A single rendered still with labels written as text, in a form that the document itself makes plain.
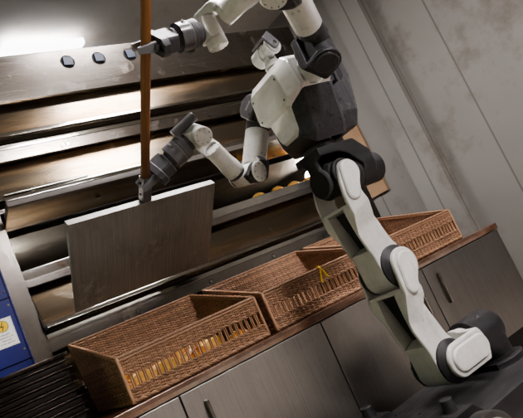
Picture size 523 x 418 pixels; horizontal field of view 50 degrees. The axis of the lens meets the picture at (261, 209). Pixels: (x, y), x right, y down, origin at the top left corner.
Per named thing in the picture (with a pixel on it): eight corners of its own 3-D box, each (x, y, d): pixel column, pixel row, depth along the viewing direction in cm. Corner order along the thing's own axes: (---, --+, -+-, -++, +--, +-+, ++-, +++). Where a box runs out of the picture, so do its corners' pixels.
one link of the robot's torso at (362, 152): (369, 187, 209) (348, 145, 211) (393, 173, 198) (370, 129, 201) (315, 207, 192) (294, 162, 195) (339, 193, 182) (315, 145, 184)
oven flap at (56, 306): (46, 334, 211) (26, 291, 220) (367, 209, 313) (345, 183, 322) (47, 328, 208) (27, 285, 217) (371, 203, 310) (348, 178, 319)
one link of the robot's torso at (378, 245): (393, 285, 200) (327, 172, 204) (428, 273, 186) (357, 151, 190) (366, 305, 191) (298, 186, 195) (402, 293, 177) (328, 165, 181)
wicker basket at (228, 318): (90, 415, 207) (64, 345, 211) (216, 353, 240) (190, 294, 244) (132, 406, 169) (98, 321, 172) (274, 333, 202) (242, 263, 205)
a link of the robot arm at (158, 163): (137, 157, 187) (163, 133, 189) (151, 175, 194) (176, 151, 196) (156, 174, 179) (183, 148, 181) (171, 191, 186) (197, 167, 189)
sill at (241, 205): (22, 284, 220) (19, 275, 220) (344, 177, 322) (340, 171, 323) (24, 281, 215) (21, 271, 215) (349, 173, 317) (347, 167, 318)
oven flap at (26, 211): (7, 207, 206) (5, 232, 222) (346, 121, 309) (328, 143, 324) (5, 201, 207) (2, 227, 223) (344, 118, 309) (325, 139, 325)
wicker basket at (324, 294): (223, 349, 243) (197, 290, 247) (319, 302, 274) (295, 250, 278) (277, 332, 203) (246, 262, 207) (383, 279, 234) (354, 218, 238)
